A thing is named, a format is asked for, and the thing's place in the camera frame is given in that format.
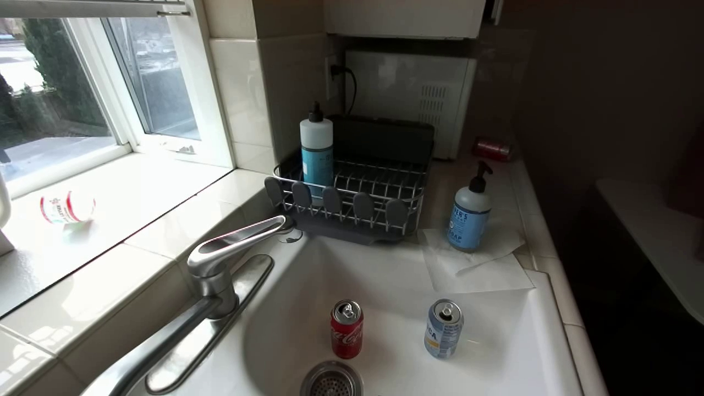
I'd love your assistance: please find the white sink basin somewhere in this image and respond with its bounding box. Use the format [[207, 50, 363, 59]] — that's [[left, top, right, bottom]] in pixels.
[[145, 225, 583, 396]]

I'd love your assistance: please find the black power cable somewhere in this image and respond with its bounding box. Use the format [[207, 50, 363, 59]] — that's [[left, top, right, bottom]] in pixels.
[[328, 61, 361, 119]]

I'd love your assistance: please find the metal sink drain strainer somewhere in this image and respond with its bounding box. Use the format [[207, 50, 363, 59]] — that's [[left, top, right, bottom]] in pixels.
[[297, 360, 365, 396]]

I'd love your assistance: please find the chrome sink faucet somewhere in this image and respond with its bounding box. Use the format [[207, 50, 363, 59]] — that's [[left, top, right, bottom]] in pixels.
[[80, 214, 293, 396]]

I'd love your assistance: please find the blue label soap pump bottle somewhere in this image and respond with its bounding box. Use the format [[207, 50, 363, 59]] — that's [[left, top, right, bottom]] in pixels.
[[444, 159, 496, 256]]

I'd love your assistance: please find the blue soda can standing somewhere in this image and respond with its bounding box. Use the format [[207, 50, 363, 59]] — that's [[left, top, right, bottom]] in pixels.
[[423, 297, 467, 361]]

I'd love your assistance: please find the white blue bottle black cap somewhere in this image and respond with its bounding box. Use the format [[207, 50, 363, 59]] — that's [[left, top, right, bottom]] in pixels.
[[297, 101, 338, 190]]

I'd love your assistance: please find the wire dish rack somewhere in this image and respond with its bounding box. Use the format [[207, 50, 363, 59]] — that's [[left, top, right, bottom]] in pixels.
[[263, 114, 437, 240]]

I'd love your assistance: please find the white microwave oven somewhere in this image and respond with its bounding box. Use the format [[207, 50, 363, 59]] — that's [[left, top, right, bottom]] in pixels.
[[341, 48, 481, 163]]

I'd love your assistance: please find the clear cup with red stripes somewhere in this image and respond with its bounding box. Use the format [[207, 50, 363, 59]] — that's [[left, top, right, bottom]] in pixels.
[[36, 190, 99, 229]]

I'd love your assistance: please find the red soda can lying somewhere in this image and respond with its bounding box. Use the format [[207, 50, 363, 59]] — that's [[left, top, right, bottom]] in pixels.
[[472, 140, 518, 166]]

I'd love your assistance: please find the window with white frame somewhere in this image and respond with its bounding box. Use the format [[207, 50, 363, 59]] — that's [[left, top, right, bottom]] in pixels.
[[0, 0, 238, 202]]

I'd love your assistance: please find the red soda can standing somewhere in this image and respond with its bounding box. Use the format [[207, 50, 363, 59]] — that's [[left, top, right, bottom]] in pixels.
[[328, 297, 365, 361]]

